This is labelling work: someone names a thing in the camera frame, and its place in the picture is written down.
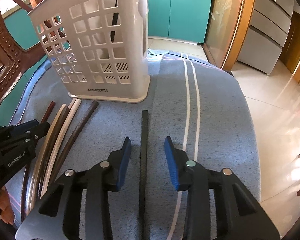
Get left hand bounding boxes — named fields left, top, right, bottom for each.
left=0, top=186, right=15, bottom=225

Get blue striped cloth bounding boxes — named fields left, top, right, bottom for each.
left=7, top=53, right=271, bottom=239

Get grey refrigerator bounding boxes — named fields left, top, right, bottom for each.
left=238, top=0, right=294, bottom=75

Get dark brown chopstick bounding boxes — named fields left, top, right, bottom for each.
left=35, top=104, right=70, bottom=200
left=48, top=101, right=98, bottom=186

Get teal lower kitchen cabinets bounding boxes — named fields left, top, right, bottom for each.
left=0, top=0, right=214, bottom=131

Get brown wooden chair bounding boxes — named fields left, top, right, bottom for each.
left=0, top=11, right=45, bottom=105

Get brown wooden door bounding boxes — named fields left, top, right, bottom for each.
left=280, top=11, right=300, bottom=85

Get white plastic utensil basket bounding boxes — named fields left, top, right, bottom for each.
left=29, top=0, right=151, bottom=103

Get cream textured chopstick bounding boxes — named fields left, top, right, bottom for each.
left=38, top=99, right=81, bottom=198

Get wooden glass sliding door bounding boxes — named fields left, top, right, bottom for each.
left=203, top=0, right=255, bottom=71

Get black chopstick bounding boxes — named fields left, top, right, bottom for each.
left=139, top=110, right=148, bottom=239
left=110, top=12, right=119, bottom=43

